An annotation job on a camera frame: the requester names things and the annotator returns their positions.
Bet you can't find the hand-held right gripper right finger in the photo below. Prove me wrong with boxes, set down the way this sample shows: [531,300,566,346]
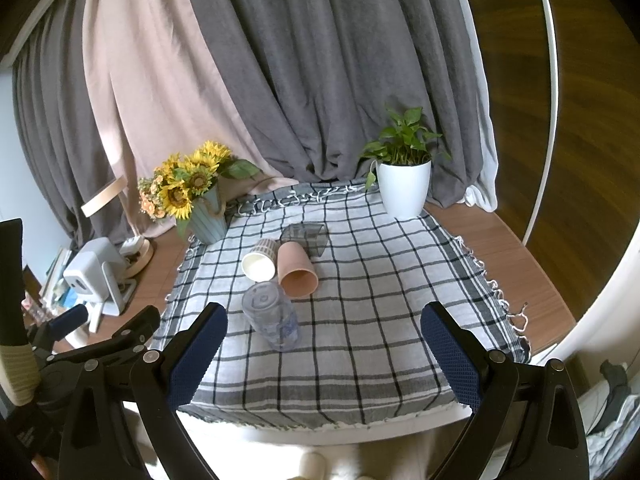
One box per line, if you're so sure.
[420,302,591,480]

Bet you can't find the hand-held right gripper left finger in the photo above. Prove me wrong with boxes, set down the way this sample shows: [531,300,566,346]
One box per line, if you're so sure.
[57,302,229,480]

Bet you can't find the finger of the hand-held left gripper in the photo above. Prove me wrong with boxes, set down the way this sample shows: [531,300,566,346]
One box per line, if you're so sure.
[85,305,162,368]
[27,304,91,361]

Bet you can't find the clear plastic cup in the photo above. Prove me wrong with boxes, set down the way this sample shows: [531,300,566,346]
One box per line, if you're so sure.
[242,281,301,352]

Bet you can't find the white striped cup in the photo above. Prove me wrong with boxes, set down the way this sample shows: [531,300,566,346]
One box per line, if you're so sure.
[241,238,279,282]

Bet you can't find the pink cup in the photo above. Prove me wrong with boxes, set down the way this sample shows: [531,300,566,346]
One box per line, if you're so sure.
[276,241,319,299]

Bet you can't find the grey transparent cup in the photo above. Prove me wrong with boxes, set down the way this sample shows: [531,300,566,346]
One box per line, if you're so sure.
[281,223,329,258]

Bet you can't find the stack of books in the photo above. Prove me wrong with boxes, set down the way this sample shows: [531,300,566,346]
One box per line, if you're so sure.
[41,246,77,311]

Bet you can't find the white box-shaped device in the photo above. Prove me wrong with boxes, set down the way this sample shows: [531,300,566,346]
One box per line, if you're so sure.
[62,237,139,333]

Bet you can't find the round wooden tray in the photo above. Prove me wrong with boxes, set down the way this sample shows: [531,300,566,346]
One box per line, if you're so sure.
[120,236,154,279]

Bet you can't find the checked tablecloth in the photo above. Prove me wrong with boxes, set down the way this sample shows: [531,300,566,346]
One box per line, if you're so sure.
[147,180,533,431]

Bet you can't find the blue ribbed vase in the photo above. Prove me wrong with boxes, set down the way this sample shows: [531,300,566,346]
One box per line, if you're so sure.
[186,181,229,246]

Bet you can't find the sunflower bouquet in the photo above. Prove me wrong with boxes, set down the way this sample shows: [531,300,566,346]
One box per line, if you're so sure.
[137,140,262,240]

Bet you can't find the white plant pot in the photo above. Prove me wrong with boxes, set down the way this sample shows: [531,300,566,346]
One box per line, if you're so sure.
[375,159,432,220]

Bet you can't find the pile of clothes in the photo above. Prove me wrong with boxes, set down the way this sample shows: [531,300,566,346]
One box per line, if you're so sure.
[582,359,640,466]

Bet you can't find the grey curtain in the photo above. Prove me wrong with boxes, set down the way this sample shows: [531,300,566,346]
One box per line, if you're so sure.
[177,0,501,208]
[11,0,128,253]

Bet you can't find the white curtain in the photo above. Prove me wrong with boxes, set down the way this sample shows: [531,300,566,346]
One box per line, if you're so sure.
[450,0,502,212]

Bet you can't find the green leafy plant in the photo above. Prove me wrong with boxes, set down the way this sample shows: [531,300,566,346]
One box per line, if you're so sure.
[357,105,453,192]

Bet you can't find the pink curtain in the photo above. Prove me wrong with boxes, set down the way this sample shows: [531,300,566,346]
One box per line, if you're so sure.
[81,0,298,241]

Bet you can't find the white curved pole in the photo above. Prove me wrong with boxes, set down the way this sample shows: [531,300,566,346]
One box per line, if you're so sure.
[521,0,559,248]

